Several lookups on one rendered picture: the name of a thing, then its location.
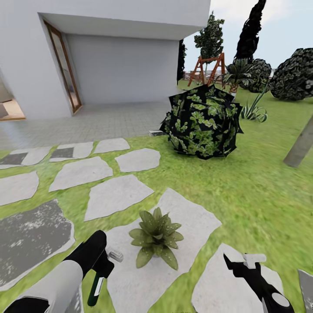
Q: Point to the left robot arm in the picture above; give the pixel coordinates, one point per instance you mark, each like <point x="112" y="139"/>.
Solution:
<point x="53" y="293"/>

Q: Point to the door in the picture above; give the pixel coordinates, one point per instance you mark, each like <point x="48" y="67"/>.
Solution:
<point x="61" y="58"/>

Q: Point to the pot plant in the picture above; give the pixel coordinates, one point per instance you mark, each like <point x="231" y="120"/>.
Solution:
<point x="156" y="238"/>

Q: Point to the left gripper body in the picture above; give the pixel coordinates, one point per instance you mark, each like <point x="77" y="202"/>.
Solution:
<point x="104" y="267"/>

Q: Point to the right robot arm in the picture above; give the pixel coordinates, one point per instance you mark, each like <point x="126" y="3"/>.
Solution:
<point x="273" y="300"/>

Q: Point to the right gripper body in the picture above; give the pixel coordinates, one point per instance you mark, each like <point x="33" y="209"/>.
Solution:
<point x="241" y="270"/>

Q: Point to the insectifuge atomizer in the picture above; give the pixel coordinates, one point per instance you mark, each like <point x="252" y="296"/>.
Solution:
<point x="95" y="291"/>

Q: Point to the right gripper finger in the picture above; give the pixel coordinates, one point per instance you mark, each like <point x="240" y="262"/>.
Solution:
<point x="228" y="263"/>

